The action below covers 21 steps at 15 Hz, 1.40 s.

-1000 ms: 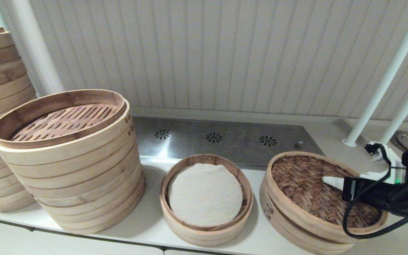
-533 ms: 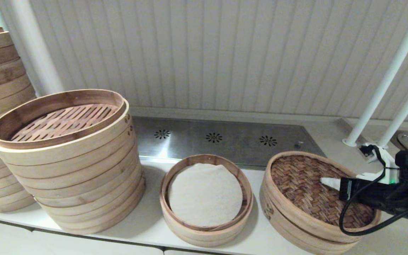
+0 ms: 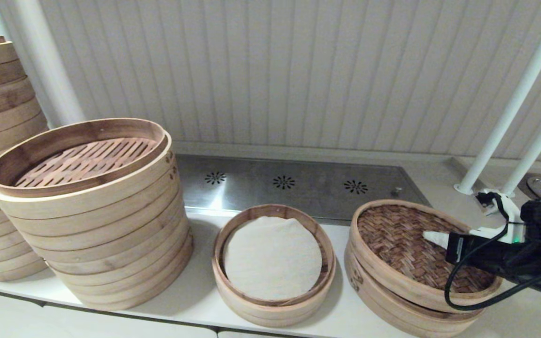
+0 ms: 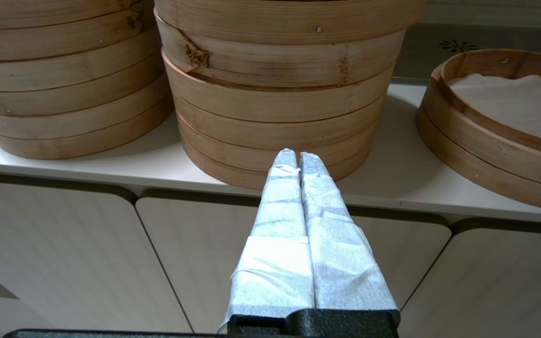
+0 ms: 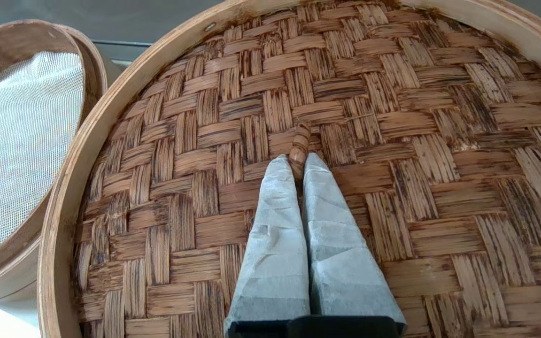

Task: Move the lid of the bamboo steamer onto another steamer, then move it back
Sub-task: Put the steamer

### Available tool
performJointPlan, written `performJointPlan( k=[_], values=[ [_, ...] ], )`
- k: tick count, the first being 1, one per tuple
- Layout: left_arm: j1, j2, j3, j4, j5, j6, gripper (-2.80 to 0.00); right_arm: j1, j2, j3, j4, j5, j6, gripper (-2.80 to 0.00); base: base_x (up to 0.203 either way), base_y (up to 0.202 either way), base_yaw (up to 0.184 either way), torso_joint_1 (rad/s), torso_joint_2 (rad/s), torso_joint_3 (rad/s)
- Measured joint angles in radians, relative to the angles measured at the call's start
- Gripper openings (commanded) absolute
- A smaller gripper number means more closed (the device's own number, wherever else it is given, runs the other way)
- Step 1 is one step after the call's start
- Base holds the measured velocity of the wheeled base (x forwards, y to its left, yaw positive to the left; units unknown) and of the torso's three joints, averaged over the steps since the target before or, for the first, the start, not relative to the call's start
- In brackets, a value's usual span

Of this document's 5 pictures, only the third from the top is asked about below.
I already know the white steamer liner cloth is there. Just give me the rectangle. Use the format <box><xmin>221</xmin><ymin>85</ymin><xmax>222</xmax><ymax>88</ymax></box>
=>
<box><xmin>224</xmin><ymin>216</ymin><xmax>323</xmax><ymax>301</ymax></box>

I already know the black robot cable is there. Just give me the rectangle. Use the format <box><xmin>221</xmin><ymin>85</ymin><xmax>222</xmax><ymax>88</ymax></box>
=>
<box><xmin>444</xmin><ymin>192</ymin><xmax>541</xmax><ymax>312</ymax></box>

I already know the woven bamboo steamer lid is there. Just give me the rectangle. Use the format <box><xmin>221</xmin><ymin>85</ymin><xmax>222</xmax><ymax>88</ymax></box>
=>
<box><xmin>349</xmin><ymin>200</ymin><xmax>503</xmax><ymax>314</ymax></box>

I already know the large bamboo steamer basket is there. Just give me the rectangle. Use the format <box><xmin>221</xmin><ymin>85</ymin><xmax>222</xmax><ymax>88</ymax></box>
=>
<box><xmin>344</xmin><ymin>244</ymin><xmax>487</xmax><ymax>338</ymax></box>

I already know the thick white pole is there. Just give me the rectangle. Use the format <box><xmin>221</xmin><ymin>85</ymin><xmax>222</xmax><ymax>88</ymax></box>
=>
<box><xmin>15</xmin><ymin>0</ymin><xmax>86</xmax><ymax>128</ymax></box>

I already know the white cabinet door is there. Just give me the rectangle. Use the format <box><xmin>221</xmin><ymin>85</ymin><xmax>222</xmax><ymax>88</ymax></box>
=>
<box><xmin>217</xmin><ymin>330</ymin><xmax>309</xmax><ymax>338</ymax></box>
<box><xmin>0</xmin><ymin>287</ymin><xmax>46</xmax><ymax>338</ymax></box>

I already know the small bamboo steamer basket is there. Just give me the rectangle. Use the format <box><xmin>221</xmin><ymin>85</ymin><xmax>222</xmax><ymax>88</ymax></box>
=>
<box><xmin>212</xmin><ymin>204</ymin><xmax>337</xmax><ymax>328</ymax></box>

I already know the white metal pole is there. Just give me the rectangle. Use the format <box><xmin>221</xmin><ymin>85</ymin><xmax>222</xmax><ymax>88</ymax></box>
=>
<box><xmin>501</xmin><ymin>87</ymin><xmax>541</xmax><ymax>198</ymax></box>
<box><xmin>454</xmin><ymin>0</ymin><xmax>541</xmax><ymax>195</ymax></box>

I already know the front bamboo steamer stack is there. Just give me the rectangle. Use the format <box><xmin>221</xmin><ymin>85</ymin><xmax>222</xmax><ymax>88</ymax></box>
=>
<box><xmin>0</xmin><ymin>117</ymin><xmax>194</xmax><ymax>311</ymax></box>

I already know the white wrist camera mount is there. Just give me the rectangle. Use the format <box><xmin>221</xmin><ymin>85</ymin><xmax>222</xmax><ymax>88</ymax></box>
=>
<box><xmin>469</xmin><ymin>189</ymin><xmax>526</xmax><ymax>245</ymax></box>

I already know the stainless steel vent plate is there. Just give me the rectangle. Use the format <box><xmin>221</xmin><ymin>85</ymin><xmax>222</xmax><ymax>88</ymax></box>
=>
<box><xmin>175</xmin><ymin>155</ymin><xmax>433</xmax><ymax>226</ymax></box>

